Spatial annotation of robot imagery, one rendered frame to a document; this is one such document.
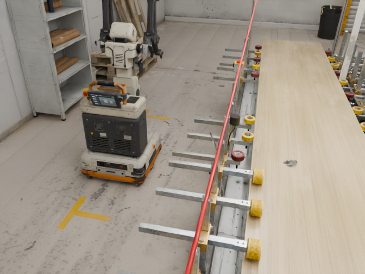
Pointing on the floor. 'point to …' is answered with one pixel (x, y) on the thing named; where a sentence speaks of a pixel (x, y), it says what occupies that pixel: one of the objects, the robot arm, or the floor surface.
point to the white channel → (352, 39)
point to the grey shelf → (51, 53)
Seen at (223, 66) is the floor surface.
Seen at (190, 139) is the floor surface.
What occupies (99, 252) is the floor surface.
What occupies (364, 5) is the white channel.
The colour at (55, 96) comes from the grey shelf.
